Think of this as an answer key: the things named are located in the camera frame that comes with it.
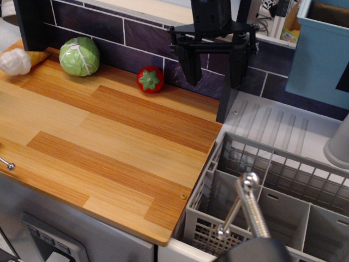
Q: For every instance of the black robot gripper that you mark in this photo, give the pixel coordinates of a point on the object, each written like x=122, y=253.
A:
x=217, y=27

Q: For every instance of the grey plastic drying rack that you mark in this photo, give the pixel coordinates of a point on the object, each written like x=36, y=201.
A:
x=304, y=202

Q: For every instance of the small chrome knob rod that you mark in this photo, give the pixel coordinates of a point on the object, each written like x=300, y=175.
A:
x=10, y=166

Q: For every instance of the colourful cardboard box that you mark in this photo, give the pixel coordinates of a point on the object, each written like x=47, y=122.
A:
x=291, y=28

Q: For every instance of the grey toy faucet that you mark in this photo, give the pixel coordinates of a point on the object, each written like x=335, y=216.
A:
x=336, y=148

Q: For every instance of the dark grey corner post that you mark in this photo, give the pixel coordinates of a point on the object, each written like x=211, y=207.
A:
x=227, y=98

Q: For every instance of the dark grey left post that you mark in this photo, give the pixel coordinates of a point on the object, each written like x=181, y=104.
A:
x=36, y=22

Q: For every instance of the red toy tomato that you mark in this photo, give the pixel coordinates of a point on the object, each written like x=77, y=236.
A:
x=150, y=79

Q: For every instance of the grey oven control panel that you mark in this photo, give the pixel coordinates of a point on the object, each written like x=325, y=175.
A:
x=47, y=239

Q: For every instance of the light blue box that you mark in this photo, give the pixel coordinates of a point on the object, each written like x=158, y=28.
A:
x=320, y=60

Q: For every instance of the toy ice cream cone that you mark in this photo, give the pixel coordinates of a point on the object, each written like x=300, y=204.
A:
x=20, y=62

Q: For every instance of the green toy cabbage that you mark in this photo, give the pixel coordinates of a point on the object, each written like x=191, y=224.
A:
x=79, y=57

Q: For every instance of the white sink drainboard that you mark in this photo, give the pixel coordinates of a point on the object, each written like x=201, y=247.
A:
x=269, y=134

